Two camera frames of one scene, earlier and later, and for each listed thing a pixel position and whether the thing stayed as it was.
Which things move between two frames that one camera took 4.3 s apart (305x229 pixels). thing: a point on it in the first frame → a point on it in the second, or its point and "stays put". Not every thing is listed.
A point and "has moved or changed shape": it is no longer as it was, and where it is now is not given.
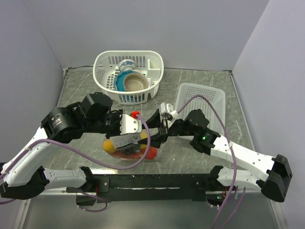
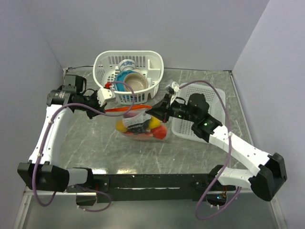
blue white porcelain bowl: (127, 65) stays put
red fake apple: (151, 153) has moved or changed shape
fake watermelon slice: (137, 156) has moved or changed shape
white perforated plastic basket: (187, 91) stays put
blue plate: (119, 79) stays put
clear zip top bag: (135, 151) has moved or changed shape
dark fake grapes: (130, 150) has moved or changed shape
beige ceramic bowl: (135, 81) stays put
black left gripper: (116, 132) → (93, 113)
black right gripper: (155, 140) → (160, 110)
